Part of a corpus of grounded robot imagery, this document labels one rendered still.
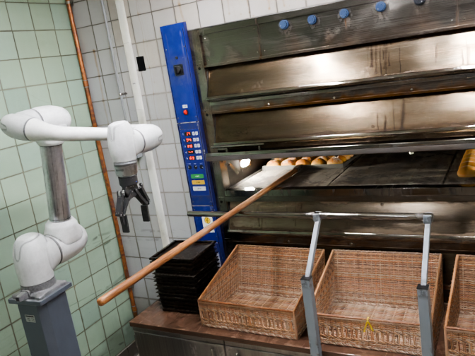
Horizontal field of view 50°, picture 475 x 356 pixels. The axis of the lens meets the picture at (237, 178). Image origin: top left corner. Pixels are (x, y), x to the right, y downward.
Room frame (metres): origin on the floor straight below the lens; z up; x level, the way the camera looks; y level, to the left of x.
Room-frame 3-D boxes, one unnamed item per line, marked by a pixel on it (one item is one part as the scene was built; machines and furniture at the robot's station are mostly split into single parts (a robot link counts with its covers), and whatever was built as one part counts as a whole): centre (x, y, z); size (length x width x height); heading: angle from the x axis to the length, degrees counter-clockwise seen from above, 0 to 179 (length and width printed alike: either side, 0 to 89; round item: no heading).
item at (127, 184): (1.97, 0.43, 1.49); 0.08 x 0.07 x 0.09; 153
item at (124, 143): (1.98, 0.42, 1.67); 0.13 x 0.11 x 0.16; 151
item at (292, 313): (2.51, -0.05, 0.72); 0.56 x 0.49 x 0.28; 59
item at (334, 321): (2.22, -0.57, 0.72); 0.56 x 0.49 x 0.28; 61
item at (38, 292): (2.23, 1.01, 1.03); 0.22 x 0.18 x 0.06; 154
